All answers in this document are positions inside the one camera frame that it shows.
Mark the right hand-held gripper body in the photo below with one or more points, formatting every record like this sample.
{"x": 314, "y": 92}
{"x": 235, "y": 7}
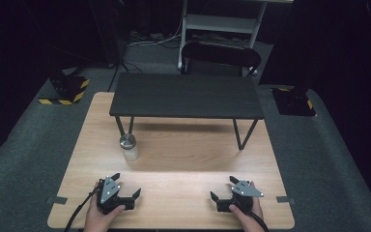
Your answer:
{"x": 243, "y": 190}

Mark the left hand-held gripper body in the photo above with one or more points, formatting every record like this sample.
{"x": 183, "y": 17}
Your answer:
{"x": 108, "y": 193}

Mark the glass jar with metal lid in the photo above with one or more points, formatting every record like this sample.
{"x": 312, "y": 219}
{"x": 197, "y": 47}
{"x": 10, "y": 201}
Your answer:
{"x": 129, "y": 149}

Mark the person's left hand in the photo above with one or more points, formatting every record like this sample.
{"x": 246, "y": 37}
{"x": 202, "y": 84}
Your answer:
{"x": 95, "y": 222}

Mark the person's right hand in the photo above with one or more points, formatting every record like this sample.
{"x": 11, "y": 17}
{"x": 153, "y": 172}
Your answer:
{"x": 245, "y": 224}

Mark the grey tape strip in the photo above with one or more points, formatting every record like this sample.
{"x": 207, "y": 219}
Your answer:
{"x": 57, "y": 200}
{"x": 285, "y": 200}

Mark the small black table shelf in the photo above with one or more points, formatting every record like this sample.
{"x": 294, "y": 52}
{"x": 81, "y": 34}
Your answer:
{"x": 186, "y": 95}

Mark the stand base with hazard tape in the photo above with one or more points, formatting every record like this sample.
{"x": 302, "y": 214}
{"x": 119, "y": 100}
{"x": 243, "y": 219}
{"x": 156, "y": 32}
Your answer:
{"x": 294, "y": 101}
{"x": 67, "y": 90}

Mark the black chair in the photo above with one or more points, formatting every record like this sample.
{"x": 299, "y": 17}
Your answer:
{"x": 220, "y": 55}

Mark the white metal stand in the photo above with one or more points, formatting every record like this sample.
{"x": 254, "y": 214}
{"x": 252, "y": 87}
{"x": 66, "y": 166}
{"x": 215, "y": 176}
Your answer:
{"x": 219, "y": 23}

